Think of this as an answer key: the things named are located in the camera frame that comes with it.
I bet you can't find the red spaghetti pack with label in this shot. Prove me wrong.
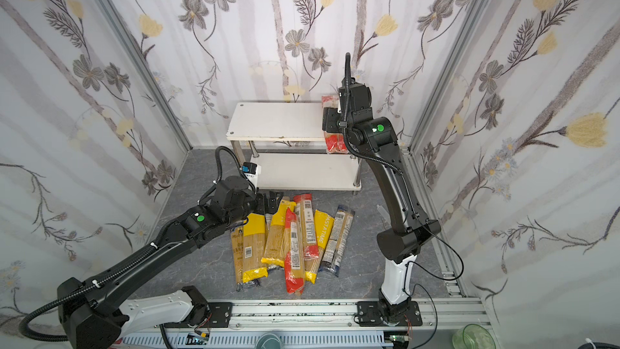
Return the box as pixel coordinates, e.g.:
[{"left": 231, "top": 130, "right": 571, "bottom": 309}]
[{"left": 321, "top": 95, "right": 348, "bottom": 154}]

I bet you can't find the yellow-banded whole wheat pack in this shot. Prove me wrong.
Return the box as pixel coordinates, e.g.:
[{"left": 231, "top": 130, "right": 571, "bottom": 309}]
[{"left": 231, "top": 213, "right": 268, "bottom": 285}]

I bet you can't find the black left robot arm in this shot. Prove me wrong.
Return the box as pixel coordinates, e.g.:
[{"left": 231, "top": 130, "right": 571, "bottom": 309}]
[{"left": 19, "top": 176, "right": 284, "bottom": 348}]

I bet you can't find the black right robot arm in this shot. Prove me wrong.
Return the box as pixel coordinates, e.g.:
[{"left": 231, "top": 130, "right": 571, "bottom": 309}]
[{"left": 322, "top": 53, "right": 442, "bottom": 326}]

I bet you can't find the yellow whole wheat spaghetti pack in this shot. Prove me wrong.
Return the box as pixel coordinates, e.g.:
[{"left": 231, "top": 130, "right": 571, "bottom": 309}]
[{"left": 294, "top": 193, "right": 319, "bottom": 260}]

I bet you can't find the white two-tier shelf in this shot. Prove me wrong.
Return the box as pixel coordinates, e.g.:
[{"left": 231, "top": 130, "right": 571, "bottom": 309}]
[{"left": 226, "top": 102, "right": 361, "bottom": 192}]

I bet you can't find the yellow bottom spaghetti pack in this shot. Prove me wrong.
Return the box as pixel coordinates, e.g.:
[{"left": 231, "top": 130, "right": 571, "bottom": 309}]
[{"left": 305, "top": 210, "right": 334, "bottom": 284}]

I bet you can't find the clear spaghetti pack barcode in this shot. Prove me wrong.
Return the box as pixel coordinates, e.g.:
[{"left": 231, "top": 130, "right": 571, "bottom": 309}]
[{"left": 319, "top": 205, "right": 355, "bottom": 277}]

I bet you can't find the green glass bowl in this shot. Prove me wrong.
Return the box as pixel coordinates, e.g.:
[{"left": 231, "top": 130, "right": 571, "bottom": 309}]
[{"left": 452, "top": 324, "right": 497, "bottom": 349}]

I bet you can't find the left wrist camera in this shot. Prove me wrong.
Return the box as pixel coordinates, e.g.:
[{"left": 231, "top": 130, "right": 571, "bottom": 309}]
[{"left": 242, "top": 162, "right": 262, "bottom": 188}]

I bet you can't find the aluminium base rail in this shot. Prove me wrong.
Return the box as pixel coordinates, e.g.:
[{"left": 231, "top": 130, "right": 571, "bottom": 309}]
[{"left": 116, "top": 297, "right": 492, "bottom": 348}]

